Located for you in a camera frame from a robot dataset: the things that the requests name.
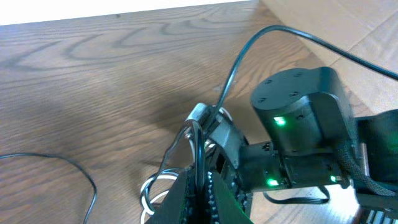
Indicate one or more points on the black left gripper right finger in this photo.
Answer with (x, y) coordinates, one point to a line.
(220, 204)

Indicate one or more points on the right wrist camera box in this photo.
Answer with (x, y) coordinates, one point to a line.
(222, 132)

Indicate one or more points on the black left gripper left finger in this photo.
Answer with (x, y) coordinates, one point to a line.
(179, 202)

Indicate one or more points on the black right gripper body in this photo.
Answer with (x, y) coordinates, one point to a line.
(267, 166)

